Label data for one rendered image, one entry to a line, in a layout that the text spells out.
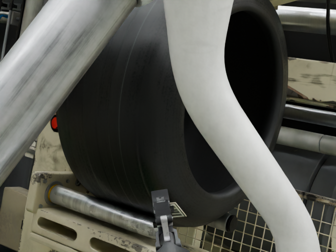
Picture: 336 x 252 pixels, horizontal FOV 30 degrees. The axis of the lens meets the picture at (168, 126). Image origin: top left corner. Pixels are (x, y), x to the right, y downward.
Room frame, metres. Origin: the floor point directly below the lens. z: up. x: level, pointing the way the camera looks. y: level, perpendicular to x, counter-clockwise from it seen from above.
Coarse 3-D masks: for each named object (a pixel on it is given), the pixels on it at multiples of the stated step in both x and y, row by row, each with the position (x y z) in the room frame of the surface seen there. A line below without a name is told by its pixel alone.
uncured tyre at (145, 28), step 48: (240, 0) 1.35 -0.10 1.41; (144, 48) 1.20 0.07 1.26; (240, 48) 1.68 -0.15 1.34; (96, 96) 1.24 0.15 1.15; (144, 96) 1.19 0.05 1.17; (240, 96) 1.71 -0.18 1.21; (96, 144) 1.27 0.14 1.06; (144, 144) 1.21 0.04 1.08; (192, 144) 1.74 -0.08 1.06; (96, 192) 1.39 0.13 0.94; (144, 192) 1.26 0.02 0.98; (192, 192) 1.31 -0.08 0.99; (240, 192) 1.48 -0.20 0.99
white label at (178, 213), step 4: (172, 204) 1.27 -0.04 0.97; (176, 204) 1.27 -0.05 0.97; (176, 208) 1.28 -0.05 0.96; (180, 208) 1.28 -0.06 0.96; (172, 212) 1.30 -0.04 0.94; (176, 212) 1.29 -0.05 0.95; (180, 212) 1.29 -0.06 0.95; (172, 216) 1.31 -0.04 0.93; (176, 216) 1.31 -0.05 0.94; (180, 216) 1.31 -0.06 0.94; (184, 216) 1.31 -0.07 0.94
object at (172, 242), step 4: (160, 236) 0.93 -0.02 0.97; (172, 236) 0.93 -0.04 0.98; (160, 240) 0.93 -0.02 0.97; (172, 240) 0.92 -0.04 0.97; (160, 244) 0.95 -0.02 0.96; (164, 244) 0.92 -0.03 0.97; (168, 244) 0.91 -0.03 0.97; (172, 244) 0.91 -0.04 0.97; (160, 248) 0.91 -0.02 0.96; (164, 248) 0.91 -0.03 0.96; (168, 248) 0.91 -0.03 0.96; (172, 248) 0.91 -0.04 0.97; (176, 248) 0.91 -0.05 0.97; (180, 248) 0.91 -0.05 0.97; (184, 248) 0.91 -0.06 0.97
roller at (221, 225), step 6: (222, 216) 1.53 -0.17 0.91; (228, 216) 1.52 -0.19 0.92; (234, 216) 1.53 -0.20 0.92; (210, 222) 1.54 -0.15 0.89; (216, 222) 1.53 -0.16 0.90; (222, 222) 1.52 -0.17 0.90; (228, 222) 1.51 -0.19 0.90; (234, 222) 1.53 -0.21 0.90; (222, 228) 1.53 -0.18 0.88; (228, 228) 1.52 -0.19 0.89; (234, 228) 1.54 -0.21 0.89
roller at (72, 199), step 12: (48, 192) 1.48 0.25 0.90; (60, 192) 1.46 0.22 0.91; (72, 192) 1.45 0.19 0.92; (60, 204) 1.46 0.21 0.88; (72, 204) 1.43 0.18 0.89; (84, 204) 1.41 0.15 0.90; (96, 204) 1.39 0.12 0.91; (108, 204) 1.38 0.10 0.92; (96, 216) 1.39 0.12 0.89; (108, 216) 1.37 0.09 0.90; (120, 216) 1.35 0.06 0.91; (132, 216) 1.33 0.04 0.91; (144, 216) 1.33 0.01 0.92; (132, 228) 1.33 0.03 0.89; (144, 228) 1.31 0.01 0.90; (156, 228) 1.29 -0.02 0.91
